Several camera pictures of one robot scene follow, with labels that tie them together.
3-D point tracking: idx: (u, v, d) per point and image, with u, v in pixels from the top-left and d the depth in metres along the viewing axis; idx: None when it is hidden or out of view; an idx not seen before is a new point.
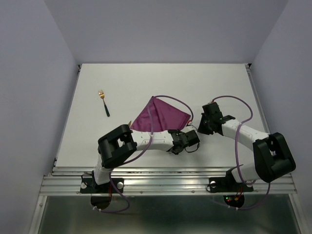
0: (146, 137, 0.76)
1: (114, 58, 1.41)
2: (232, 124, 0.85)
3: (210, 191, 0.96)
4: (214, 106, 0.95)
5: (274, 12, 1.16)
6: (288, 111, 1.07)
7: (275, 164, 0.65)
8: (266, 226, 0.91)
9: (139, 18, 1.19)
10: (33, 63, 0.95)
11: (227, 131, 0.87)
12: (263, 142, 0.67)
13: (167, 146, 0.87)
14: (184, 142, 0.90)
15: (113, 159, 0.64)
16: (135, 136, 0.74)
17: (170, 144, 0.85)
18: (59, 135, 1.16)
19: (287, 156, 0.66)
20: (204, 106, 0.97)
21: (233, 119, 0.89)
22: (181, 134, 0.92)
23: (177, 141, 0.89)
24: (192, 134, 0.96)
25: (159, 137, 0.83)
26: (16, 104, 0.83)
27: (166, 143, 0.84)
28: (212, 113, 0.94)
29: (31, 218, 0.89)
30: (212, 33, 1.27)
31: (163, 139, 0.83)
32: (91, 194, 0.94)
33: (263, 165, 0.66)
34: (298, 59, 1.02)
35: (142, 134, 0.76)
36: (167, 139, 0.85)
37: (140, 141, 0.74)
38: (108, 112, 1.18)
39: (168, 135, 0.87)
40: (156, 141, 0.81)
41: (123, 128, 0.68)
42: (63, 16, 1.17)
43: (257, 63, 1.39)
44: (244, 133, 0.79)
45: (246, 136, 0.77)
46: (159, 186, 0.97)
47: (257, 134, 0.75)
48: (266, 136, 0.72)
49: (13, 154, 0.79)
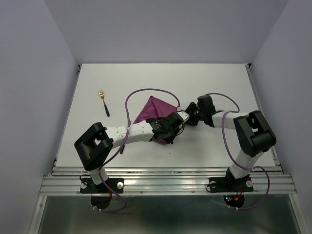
0: (123, 132, 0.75)
1: (114, 58, 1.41)
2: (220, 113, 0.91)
3: (210, 191, 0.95)
4: (208, 99, 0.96)
5: (274, 12, 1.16)
6: (288, 111, 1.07)
7: (255, 136, 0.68)
8: (267, 227, 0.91)
9: (138, 18, 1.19)
10: (32, 63, 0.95)
11: (217, 121, 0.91)
12: (241, 118, 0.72)
13: (148, 137, 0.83)
14: (165, 127, 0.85)
15: (93, 159, 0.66)
16: (110, 132, 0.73)
17: (151, 133, 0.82)
18: (60, 135, 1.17)
19: (266, 128, 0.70)
20: (199, 98, 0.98)
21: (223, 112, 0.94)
22: (162, 121, 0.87)
23: (157, 129, 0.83)
24: (172, 117, 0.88)
25: (137, 128, 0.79)
26: (17, 103, 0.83)
27: (146, 133, 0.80)
28: (205, 106, 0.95)
29: (31, 218, 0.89)
30: (212, 33, 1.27)
31: (142, 130, 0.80)
32: (91, 194, 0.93)
33: (245, 141, 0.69)
34: (298, 58, 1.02)
35: (117, 129, 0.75)
36: (146, 128, 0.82)
37: (117, 136, 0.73)
38: (108, 112, 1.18)
39: (148, 125, 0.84)
40: (133, 133, 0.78)
41: (96, 126, 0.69)
42: (63, 16, 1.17)
43: (257, 63, 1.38)
44: (228, 117, 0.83)
45: (230, 119, 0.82)
46: (159, 186, 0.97)
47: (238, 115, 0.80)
48: (246, 115, 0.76)
49: (13, 154, 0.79)
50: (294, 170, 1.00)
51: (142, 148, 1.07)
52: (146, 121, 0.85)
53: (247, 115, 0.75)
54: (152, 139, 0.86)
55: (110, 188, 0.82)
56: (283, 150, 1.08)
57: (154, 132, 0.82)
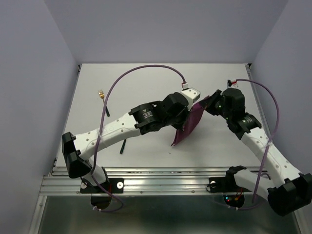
0: (94, 138, 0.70)
1: (114, 58, 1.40)
2: (258, 137, 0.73)
3: (210, 191, 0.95)
4: (240, 99, 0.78)
5: (273, 12, 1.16)
6: (288, 111, 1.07)
7: (293, 204, 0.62)
8: (267, 227, 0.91)
9: (138, 17, 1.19)
10: (32, 63, 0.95)
11: (246, 140, 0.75)
12: (290, 184, 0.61)
13: (133, 132, 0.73)
14: (161, 116, 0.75)
15: (71, 173, 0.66)
16: (80, 141, 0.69)
17: (133, 128, 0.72)
18: (60, 135, 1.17)
19: (308, 198, 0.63)
20: (229, 95, 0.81)
21: (258, 127, 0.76)
22: (158, 107, 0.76)
23: (144, 123, 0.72)
24: (169, 102, 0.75)
25: (114, 128, 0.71)
26: (17, 103, 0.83)
27: (125, 132, 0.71)
28: (235, 108, 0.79)
29: (31, 218, 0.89)
30: (212, 33, 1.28)
31: (121, 129, 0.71)
32: (91, 193, 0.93)
33: (279, 203, 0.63)
34: (298, 57, 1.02)
35: (88, 136, 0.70)
36: (127, 125, 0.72)
37: (86, 145, 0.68)
38: (108, 112, 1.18)
39: (129, 119, 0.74)
40: (107, 136, 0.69)
41: (65, 137, 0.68)
42: (63, 16, 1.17)
43: (258, 63, 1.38)
44: (271, 161, 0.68)
45: (272, 166, 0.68)
46: (159, 186, 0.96)
47: (285, 167, 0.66)
48: (295, 175, 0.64)
49: (13, 153, 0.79)
50: None
51: (142, 149, 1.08)
52: (129, 113, 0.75)
53: (296, 179, 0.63)
54: (143, 131, 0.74)
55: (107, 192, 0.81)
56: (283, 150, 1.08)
57: (137, 127, 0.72)
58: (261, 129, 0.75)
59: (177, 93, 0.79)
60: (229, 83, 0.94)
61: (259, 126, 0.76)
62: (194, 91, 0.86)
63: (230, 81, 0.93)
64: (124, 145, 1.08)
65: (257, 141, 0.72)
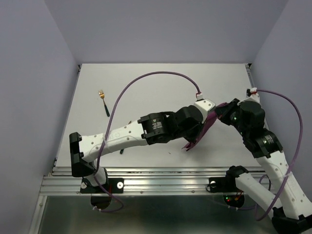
0: (99, 142, 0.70)
1: (114, 58, 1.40)
2: (277, 164, 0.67)
3: (210, 191, 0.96)
4: (260, 115, 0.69)
5: (273, 12, 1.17)
6: (288, 111, 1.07)
7: None
8: (267, 227, 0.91)
9: (138, 18, 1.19)
10: (32, 63, 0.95)
11: (263, 163, 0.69)
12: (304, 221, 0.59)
13: (139, 141, 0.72)
14: (171, 128, 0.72)
15: (75, 173, 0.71)
16: (85, 143, 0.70)
17: (139, 138, 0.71)
18: (60, 135, 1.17)
19: None
20: (246, 109, 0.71)
21: (279, 151, 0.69)
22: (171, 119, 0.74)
23: (151, 134, 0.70)
24: (182, 114, 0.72)
25: (121, 136, 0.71)
26: (17, 102, 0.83)
27: (131, 140, 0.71)
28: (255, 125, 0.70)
29: (32, 217, 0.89)
30: (212, 33, 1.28)
31: (127, 137, 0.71)
32: (91, 193, 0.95)
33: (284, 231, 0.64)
34: (298, 57, 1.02)
35: (94, 139, 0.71)
36: (135, 134, 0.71)
37: (89, 148, 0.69)
38: (108, 112, 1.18)
39: (138, 127, 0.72)
40: (112, 143, 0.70)
41: (71, 137, 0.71)
42: (63, 16, 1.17)
43: (258, 63, 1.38)
44: (287, 194, 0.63)
45: (287, 199, 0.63)
46: (159, 186, 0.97)
47: (301, 202, 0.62)
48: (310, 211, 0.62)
49: (13, 153, 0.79)
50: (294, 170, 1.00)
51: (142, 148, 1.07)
52: (138, 121, 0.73)
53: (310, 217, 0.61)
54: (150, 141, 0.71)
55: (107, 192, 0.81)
56: (283, 150, 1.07)
57: (144, 137, 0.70)
58: (281, 154, 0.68)
59: (192, 107, 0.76)
60: (248, 92, 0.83)
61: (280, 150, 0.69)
62: (209, 101, 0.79)
63: (250, 91, 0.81)
64: None
65: (276, 168, 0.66)
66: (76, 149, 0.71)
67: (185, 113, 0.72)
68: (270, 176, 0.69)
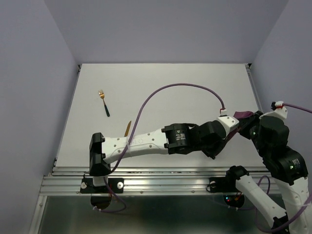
0: (121, 146, 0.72)
1: (114, 57, 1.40)
2: (298, 192, 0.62)
3: (210, 191, 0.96)
4: (284, 134, 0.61)
5: (274, 12, 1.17)
6: (288, 111, 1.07)
7: None
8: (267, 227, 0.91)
9: (138, 18, 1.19)
10: (32, 62, 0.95)
11: (282, 184, 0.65)
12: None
13: (160, 151, 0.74)
14: (194, 141, 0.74)
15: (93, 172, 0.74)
16: (108, 145, 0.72)
17: (161, 147, 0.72)
18: (59, 135, 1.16)
19: None
20: (268, 126, 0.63)
21: (302, 180, 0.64)
22: (194, 132, 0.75)
23: (174, 145, 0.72)
24: (206, 129, 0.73)
25: (144, 142, 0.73)
26: (17, 102, 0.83)
27: (153, 148, 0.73)
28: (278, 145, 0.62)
29: (31, 217, 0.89)
30: (212, 33, 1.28)
31: (149, 144, 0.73)
32: (91, 193, 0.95)
33: None
34: (298, 57, 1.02)
35: (116, 142, 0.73)
36: (158, 142, 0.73)
37: (112, 150, 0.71)
38: (108, 112, 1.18)
39: (161, 137, 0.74)
40: (134, 148, 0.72)
41: (95, 137, 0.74)
42: (63, 16, 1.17)
43: (258, 63, 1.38)
44: (301, 220, 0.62)
45: (300, 224, 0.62)
46: (159, 186, 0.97)
47: None
48: None
49: (13, 154, 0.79)
50: None
51: None
52: (162, 130, 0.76)
53: None
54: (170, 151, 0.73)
55: (110, 189, 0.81)
56: None
57: (166, 147, 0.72)
58: (304, 180, 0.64)
59: (216, 122, 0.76)
60: (273, 106, 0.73)
61: (303, 178, 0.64)
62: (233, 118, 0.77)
63: (275, 105, 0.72)
64: None
65: (296, 196, 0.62)
66: (98, 149, 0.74)
67: (209, 128, 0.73)
68: (284, 197, 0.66)
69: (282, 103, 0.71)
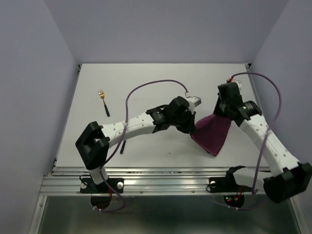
0: (120, 128, 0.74)
1: (114, 58, 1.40)
2: (257, 125, 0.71)
3: (210, 191, 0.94)
4: (233, 87, 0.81)
5: (273, 12, 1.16)
6: (288, 111, 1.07)
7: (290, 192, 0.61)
8: (267, 227, 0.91)
9: (138, 18, 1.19)
10: (31, 63, 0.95)
11: (245, 127, 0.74)
12: (289, 174, 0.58)
13: (150, 128, 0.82)
14: (168, 116, 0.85)
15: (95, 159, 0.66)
16: (107, 129, 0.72)
17: (151, 125, 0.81)
18: (60, 135, 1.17)
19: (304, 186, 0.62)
20: (223, 86, 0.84)
21: (260, 116, 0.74)
22: (165, 110, 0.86)
23: (158, 121, 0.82)
24: (174, 104, 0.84)
25: (137, 123, 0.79)
26: (17, 102, 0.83)
27: (145, 126, 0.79)
28: (231, 96, 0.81)
29: (31, 217, 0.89)
30: (212, 33, 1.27)
31: (142, 123, 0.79)
32: (91, 194, 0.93)
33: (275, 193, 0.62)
34: (298, 57, 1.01)
35: (114, 126, 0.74)
36: (147, 121, 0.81)
37: (113, 133, 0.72)
38: (108, 112, 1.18)
39: (148, 117, 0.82)
40: (131, 128, 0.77)
41: (91, 126, 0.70)
42: (63, 16, 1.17)
43: (258, 63, 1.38)
44: (270, 149, 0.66)
45: (271, 154, 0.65)
46: (159, 186, 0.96)
47: (284, 157, 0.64)
48: (295, 165, 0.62)
49: (13, 154, 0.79)
50: None
51: (142, 149, 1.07)
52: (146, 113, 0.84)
53: (294, 168, 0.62)
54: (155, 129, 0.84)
55: (111, 187, 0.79)
56: None
57: (154, 124, 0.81)
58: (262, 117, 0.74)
59: (180, 96, 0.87)
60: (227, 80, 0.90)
61: (259, 114, 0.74)
62: (195, 97, 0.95)
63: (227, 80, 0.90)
64: (124, 145, 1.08)
65: (257, 128, 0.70)
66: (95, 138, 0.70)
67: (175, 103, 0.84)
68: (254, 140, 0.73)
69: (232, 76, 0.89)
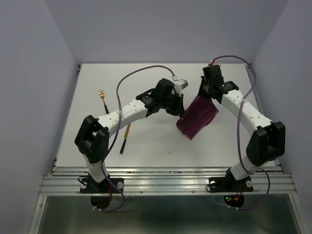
0: (115, 117, 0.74)
1: (114, 58, 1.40)
2: (234, 97, 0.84)
3: (210, 191, 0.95)
4: (215, 69, 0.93)
5: (273, 12, 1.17)
6: (287, 111, 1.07)
7: (268, 151, 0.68)
8: (267, 226, 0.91)
9: (138, 18, 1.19)
10: (31, 63, 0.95)
11: (225, 101, 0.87)
12: (263, 131, 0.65)
13: (142, 113, 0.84)
14: (157, 98, 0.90)
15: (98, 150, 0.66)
16: (103, 120, 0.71)
17: (143, 109, 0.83)
18: (60, 135, 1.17)
19: (280, 145, 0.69)
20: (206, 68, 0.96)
21: (236, 90, 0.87)
22: (153, 93, 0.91)
23: (149, 104, 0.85)
24: (161, 86, 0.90)
25: (129, 109, 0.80)
26: (17, 102, 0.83)
27: (138, 111, 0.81)
28: (213, 76, 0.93)
29: (32, 218, 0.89)
30: (212, 34, 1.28)
31: (134, 109, 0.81)
32: (91, 194, 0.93)
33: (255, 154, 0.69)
34: (297, 57, 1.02)
35: (109, 116, 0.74)
36: (138, 107, 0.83)
37: (110, 123, 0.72)
38: (108, 112, 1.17)
39: (140, 103, 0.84)
40: (126, 115, 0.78)
41: (87, 120, 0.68)
42: (63, 16, 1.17)
43: (257, 63, 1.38)
44: (245, 114, 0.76)
45: (247, 118, 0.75)
46: (159, 186, 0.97)
47: (258, 118, 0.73)
48: (267, 123, 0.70)
49: (13, 153, 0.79)
50: (294, 170, 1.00)
51: (142, 149, 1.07)
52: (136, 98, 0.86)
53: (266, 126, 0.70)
54: (147, 114, 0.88)
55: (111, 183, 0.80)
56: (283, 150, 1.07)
57: (146, 107, 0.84)
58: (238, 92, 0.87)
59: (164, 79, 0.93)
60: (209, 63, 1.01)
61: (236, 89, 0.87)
62: (182, 80, 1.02)
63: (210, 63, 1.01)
64: (124, 144, 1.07)
65: (234, 100, 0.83)
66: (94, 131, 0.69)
67: (162, 85, 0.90)
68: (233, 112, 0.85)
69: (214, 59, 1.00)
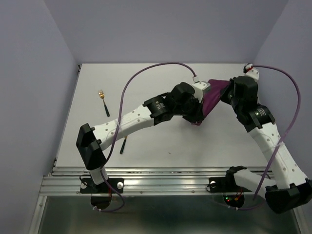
0: (112, 128, 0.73)
1: (114, 57, 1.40)
2: (268, 134, 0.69)
3: (210, 191, 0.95)
4: (252, 88, 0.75)
5: (273, 12, 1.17)
6: (287, 111, 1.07)
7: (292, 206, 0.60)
8: (267, 226, 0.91)
9: (138, 18, 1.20)
10: (31, 62, 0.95)
11: (255, 134, 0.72)
12: (294, 192, 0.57)
13: (148, 123, 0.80)
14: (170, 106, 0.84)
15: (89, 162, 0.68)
16: (99, 131, 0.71)
17: (148, 118, 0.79)
18: (60, 135, 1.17)
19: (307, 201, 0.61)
20: (240, 83, 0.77)
21: (271, 124, 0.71)
22: (168, 99, 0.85)
23: (159, 113, 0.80)
24: (178, 91, 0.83)
25: (132, 119, 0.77)
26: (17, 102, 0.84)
27: (141, 122, 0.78)
28: (247, 96, 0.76)
29: (31, 218, 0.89)
30: (212, 33, 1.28)
31: (137, 119, 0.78)
32: (91, 194, 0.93)
33: (276, 204, 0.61)
34: (297, 57, 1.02)
35: (107, 126, 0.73)
36: (143, 115, 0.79)
37: (105, 135, 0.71)
38: (108, 112, 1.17)
39: (146, 111, 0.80)
40: (126, 126, 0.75)
41: (83, 129, 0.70)
42: (63, 16, 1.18)
43: (257, 63, 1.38)
44: (280, 163, 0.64)
45: (280, 169, 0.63)
46: (159, 186, 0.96)
47: (293, 172, 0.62)
48: (302, 181, 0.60)
49: (13, 153, 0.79)
50: None
51: (142, 149, 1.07)
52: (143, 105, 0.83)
53: (301, 184, 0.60)
54: (156, 122, 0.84)
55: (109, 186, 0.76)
56: None
57: (152, 117, 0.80)
58: (273, 126, 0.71)
59: (183, 83, 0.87)
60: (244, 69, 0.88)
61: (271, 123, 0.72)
62: (204, 83, 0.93)
63: (246, 68, 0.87)
64: (124, 145, 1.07)
65: (268, 139, 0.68)
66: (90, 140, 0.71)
67: (179, 91, 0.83)
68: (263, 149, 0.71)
69: (252, 66, 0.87)
